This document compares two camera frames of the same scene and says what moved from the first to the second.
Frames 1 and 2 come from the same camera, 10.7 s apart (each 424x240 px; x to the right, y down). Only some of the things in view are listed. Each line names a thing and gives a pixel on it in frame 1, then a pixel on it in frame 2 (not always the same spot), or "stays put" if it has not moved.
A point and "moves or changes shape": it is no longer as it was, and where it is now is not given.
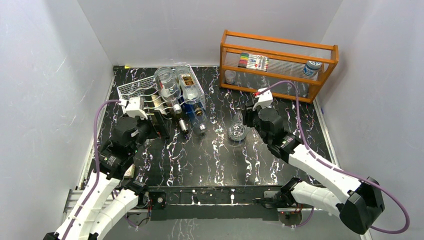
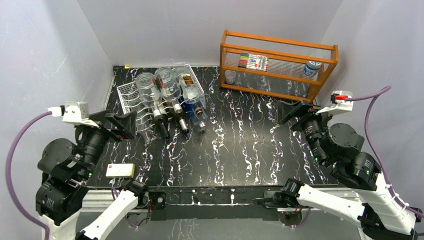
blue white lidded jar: (311, 68) stays put
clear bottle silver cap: (237, 130) to (145, 84)
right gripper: (248, 113) to (285, 110)
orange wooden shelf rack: (249, 63) stays put
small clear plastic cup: (230, 76) stays put
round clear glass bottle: (169, 86) stays put
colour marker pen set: (253, 61) stays put
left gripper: (161, 126) to (124, 123)
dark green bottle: (150, 92) moves or changes shape
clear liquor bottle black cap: (190, 89) stays put
